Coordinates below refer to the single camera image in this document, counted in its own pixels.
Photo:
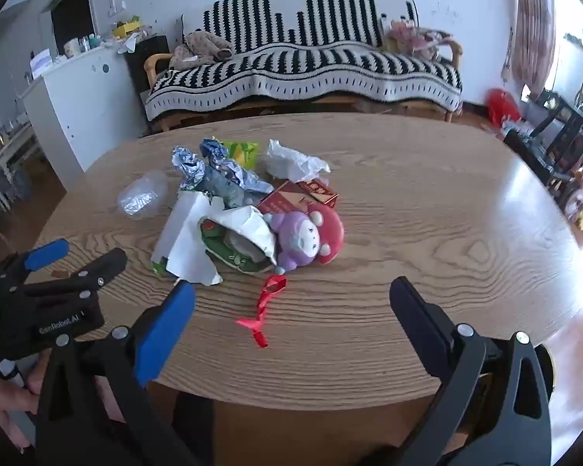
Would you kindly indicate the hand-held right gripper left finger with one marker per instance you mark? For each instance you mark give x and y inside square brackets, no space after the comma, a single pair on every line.
[165,335]

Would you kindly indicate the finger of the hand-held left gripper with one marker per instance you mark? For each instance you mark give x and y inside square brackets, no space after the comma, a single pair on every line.
[46,255]
[99,267]

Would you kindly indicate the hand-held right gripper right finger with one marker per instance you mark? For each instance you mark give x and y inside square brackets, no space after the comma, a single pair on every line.
[418,320]

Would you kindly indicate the clear plastic container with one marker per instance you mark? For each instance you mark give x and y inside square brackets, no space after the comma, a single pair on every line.
[141,196]

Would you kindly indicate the green white food bag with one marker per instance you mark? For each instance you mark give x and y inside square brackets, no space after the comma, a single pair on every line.
[238,252]

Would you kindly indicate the red ribbon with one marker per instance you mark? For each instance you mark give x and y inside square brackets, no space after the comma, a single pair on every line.
[267,291]

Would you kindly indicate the blue silver foil wrapper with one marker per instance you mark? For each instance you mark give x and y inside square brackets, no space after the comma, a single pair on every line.
[233,179]

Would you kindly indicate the red cardboard box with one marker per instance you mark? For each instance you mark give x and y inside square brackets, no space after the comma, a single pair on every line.
[286,196]

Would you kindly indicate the green yellow packet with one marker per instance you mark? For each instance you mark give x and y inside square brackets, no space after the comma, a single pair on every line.
[243,153]

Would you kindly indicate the white tissue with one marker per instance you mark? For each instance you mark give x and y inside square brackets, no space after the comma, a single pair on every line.
[291,160]

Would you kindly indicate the person's left hand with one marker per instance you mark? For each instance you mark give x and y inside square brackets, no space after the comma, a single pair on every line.
[5,395]

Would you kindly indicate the black table leg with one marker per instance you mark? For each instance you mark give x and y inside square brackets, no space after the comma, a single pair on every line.
[194,427]

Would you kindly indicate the white shelf rack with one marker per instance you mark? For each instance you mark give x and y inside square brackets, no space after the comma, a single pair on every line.
[12,155]

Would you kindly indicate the white cabinet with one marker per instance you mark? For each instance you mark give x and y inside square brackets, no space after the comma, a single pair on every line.
[82,102]

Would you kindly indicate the white box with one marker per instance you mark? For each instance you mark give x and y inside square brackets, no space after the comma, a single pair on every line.
[41,63]

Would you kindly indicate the black side cabinet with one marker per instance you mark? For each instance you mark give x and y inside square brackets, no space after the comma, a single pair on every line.
[143,68]

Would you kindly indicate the wooden sofa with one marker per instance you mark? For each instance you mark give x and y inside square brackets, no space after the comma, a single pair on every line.
[320,104]

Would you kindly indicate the brown plush toy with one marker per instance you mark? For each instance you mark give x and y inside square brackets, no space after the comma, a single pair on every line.
[201,48]

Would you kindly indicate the yellow green items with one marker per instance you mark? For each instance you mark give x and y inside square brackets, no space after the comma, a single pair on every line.
[126,26]

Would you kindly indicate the grey patterned sofa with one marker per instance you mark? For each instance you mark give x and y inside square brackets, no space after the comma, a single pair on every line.
[301,68]

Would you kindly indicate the pink toy on sofa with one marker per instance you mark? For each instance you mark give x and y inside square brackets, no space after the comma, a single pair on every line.
[413,39]

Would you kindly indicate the patterned curtain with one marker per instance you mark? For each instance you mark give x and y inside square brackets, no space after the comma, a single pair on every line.
[532,34]

